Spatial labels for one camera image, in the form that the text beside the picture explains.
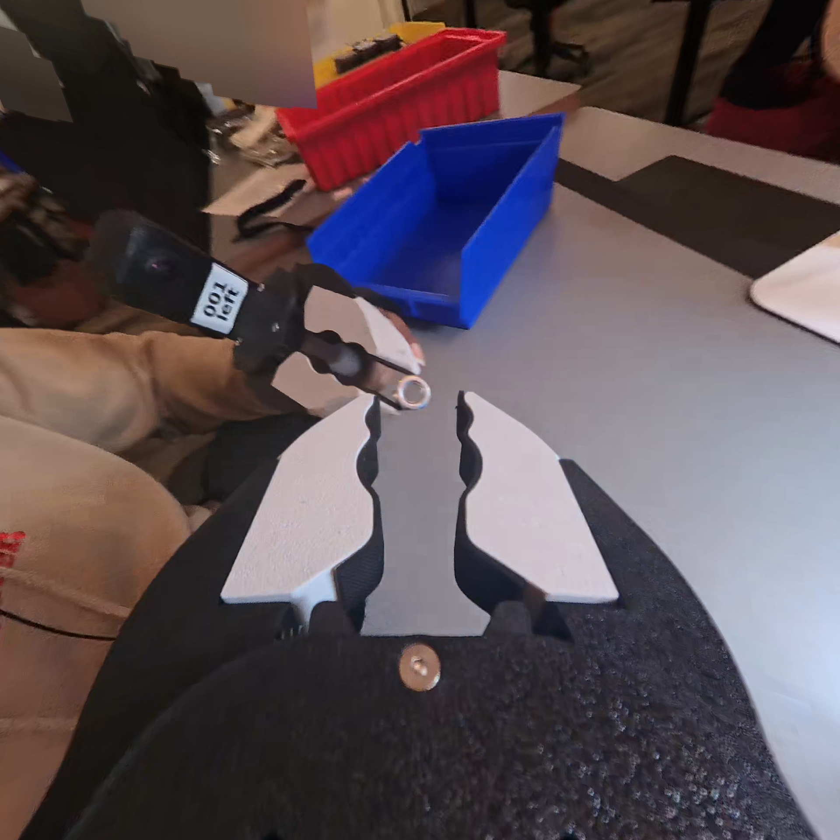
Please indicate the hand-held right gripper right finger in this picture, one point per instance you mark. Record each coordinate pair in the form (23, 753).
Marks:
(538, 519)

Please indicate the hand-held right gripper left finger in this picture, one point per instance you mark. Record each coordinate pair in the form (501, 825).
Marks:
(299, 519)

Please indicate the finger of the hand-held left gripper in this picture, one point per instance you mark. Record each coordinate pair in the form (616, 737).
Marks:
(344, 315)
(315, 387)

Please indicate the steel hex nut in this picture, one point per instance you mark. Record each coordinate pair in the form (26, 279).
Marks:
(403, 391)

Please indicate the blue plastic bin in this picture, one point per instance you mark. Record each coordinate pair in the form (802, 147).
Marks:
(525, 210)

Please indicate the person's left forearm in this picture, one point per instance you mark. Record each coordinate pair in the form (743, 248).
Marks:
(118, 381)

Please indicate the person's left hand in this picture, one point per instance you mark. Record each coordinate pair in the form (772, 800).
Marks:
(412, 352)

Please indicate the black wrist rest pad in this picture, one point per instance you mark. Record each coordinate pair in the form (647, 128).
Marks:
(256, 460)

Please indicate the black mesh office chair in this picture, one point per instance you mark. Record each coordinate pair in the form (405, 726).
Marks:
(118, 145)

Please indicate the light wooden board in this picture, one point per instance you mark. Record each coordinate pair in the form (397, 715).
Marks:
(263, 190)

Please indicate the red plastic bin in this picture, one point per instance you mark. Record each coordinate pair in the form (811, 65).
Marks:
(394, 118)

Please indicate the person's torso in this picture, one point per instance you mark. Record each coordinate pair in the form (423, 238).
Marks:
(66, 591)

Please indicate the yellow plastic bin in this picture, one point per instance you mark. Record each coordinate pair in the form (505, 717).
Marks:
(394, 40)

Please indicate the white document stand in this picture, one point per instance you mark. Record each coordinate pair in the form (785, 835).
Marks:
(803, 295)

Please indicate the red bag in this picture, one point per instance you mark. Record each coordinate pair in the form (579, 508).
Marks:
(781, 118)

